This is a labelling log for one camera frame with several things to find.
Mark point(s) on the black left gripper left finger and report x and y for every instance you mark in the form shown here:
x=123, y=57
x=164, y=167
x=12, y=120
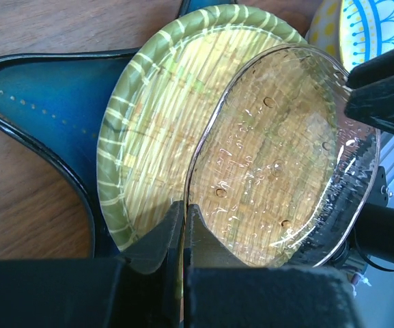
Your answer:
x=138, y=288

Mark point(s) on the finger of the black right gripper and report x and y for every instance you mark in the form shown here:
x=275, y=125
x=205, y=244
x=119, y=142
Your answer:
x=371, y=99

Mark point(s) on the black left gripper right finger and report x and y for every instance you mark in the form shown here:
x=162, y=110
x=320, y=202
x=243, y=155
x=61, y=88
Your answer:
x=220, y=292

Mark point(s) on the small bowl yellow sun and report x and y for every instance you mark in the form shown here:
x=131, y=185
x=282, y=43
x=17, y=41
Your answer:
x=353, y=31

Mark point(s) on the yellow woven pattern plate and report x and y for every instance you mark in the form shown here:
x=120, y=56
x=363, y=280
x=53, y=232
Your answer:
x=162, y=104

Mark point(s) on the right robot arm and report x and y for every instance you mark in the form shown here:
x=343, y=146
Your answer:
x=373, y=233

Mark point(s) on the clear glass plate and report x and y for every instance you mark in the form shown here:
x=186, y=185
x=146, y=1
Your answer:
x=281, y=174

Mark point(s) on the dark teal star plate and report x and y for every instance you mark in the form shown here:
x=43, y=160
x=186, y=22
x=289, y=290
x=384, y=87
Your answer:
x=52, y=102

